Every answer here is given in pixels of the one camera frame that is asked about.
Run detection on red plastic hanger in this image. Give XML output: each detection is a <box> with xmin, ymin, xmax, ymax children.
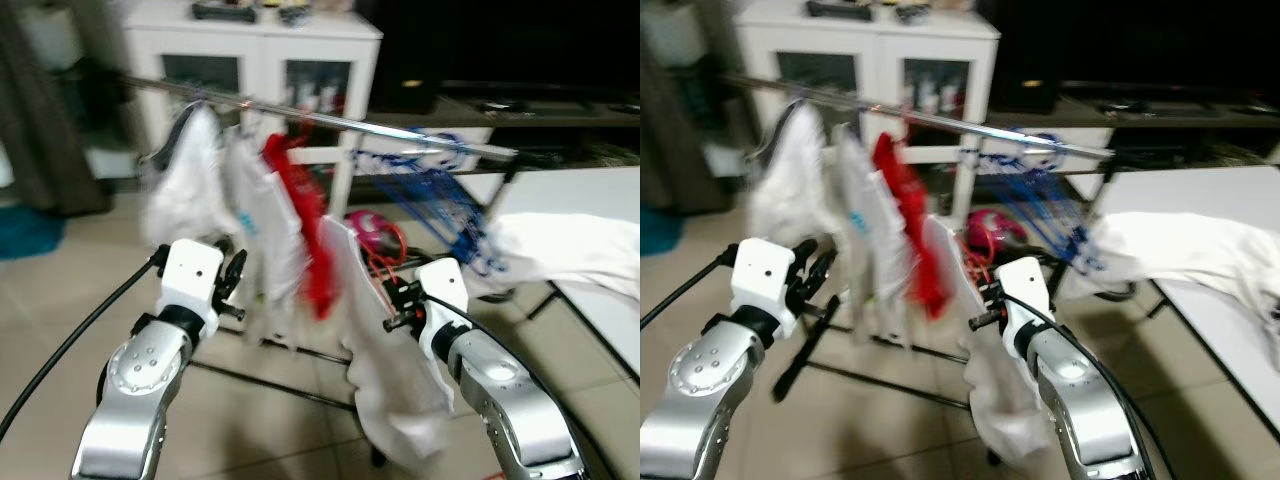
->
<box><xmin>355</xmin><ymin>215</ymin><xmax>411</xmax><ymax>301</ymax></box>
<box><xmin>960</xmin><ymin>240</ymin><xmax>1001</xmax><ymax>301</ymax></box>

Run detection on white t-shirt dark print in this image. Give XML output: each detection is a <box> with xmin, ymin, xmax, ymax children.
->
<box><xmin>925</xmin><ymin>215</ymin><xmax>1051</xmax><ymax>471</ymax></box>
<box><xmin>320</xmin><ymin>215</ymin><xmax>456</xmax><ymax>466</ymax></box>

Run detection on blue plastic hanger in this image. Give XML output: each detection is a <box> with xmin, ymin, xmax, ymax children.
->
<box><xmin>400</xmin><ymin>130</ymin><xmax>511</xmax><ymax>279</ymax></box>
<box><xmin>960</xmin><ymin>135</ymin><xmax>1086</xmax><ymax>261</ymax></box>
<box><xmin>350</xmin><ymin>135</ymin><xmax>481</xmax><ymax>261</ymax></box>
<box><xmin>1005</xmin><ymin>130</ymin><xmax>1111</xmax><ymax>279</ymax></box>

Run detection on white shirt blue print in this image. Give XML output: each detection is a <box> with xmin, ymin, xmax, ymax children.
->
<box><xmin>222</xmin><ymin>130</ymin><xmax>309</xmax><ymax>316</ymax></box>
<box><xmin>835</xmin><ymin>130</ymin><xmax>906</xmax><ymax>346</ymax></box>

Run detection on plain red shirt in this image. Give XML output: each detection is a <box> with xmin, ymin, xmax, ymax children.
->
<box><xmin>872</xmin><ymin>132</ymin><xmax>951</xmax><ymax>321</ymax></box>
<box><xmin>262</xmin><ymin>132</ymin><xmax>336</xmax><ymax>321</ymax></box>

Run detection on pink vacuum cleaner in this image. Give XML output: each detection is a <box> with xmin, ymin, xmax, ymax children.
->
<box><xmin>965</xmin><ymin>208</ymin><xmax>1031</xmax><ymax>263</ymax></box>
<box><xmin>345</xmin><ymin>208</ymin><xmax>406</xmax><ymax>261</ymax></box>

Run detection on teal floor mat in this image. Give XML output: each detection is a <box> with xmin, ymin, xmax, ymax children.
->
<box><xmin>0</xmin><ymin>205</ymin><xmax>66</xmax><ymax>261</ymax></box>
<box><xmin>640</xmin><ymin>205</ymin><xmax>673</xmax><ymax>256</ymax></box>

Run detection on white crumpled cloth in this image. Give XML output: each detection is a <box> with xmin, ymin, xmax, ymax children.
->
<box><xmin>470</xmin><ymin>212</ymin><xmax>641</xmax><ymax>301</ymax></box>
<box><xmin>1065</xmin><ymin>212</ymin><xmax>1280</xmax><ymax>346</ymax></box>

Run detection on grey curtain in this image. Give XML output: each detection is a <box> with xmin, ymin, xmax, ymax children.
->
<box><xmin>0</xmin><ymin>0</ymin><xmax>116</xmax><ymax>216</ymax></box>
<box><xmin>640</xmin><ymin>0</ymin><xmax>736</xmax><ymax>216</ymax></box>

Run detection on grey table black legs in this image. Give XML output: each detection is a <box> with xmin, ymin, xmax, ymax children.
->
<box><xmin>490</xmin><ymin>165</ymin><xmax>641</xmax><ymax>386</ymax></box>
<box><xmin>1085</xmin><ymin>165</ymin><xmax>1280</xmax><ymax>446</ymax></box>

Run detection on white glass-door cabinet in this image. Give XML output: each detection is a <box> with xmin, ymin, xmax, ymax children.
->
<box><xmin>730</xmin><ymin>0</ymin><xmax>1001</xmax><ymax>216</ymax></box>
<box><xmin>120</xmin><ymin>0</ymin><xmax>386</xmax><ymax>216</ymax></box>

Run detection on black television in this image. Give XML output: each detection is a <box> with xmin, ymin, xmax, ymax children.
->
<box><xmin>370</xmin><ymin>0</ymin><xmax>641</xmax><ymax>86</ymax></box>
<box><xmin>985</xmin><ymin>0</ymin><xmax>1280</xmax><ymax>86</ymax></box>

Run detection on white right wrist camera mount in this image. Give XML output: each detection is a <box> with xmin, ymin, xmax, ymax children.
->
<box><xmin>995</xmin><ymin>256</ymin><xmax>1046</xmax><ymax>361</ymax></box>
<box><xmin>415</xmin><ymin>258</ymin><xmax>471</xmax><ymax>361</ymax></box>

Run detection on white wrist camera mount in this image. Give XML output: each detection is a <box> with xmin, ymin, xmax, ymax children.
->
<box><xmin>415</xmin><ymin>258</ymin><xmax>471</xmax><ymax>361</ymax></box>
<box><xmin>158</xmin><ymin>238</ymin><xmax>226</xmax><ymax>319</ymax></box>
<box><xmin>733</xmin><ymin>238</ymin><xmax>799</xmax><ymax>321</ymax></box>
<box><xmin>995</xmin><ymin>256</ymin><xmax>1046</xmax><ymax>361</ymax></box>

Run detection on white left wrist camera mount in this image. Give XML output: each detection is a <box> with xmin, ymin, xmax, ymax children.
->
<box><xmin>733</xmin><ymin>238</ymin><xmax>799</xmax><ymax>321</ymax></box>
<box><xmin>158</xmin><ymin>238</ymin><xmax>226</xmax><ymax>319</ymax></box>

